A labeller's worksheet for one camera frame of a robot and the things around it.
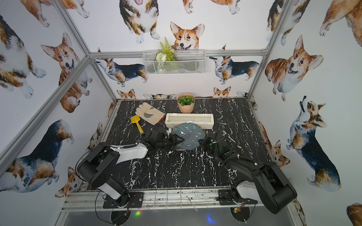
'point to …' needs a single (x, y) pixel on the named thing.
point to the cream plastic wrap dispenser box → (207, 120)
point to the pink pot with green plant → (186, 102)
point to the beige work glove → (149, 114)
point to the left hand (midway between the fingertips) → (185, 140)
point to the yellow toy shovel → (135, 119)
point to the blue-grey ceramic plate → (191, 133)
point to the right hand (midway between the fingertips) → (195, 139)
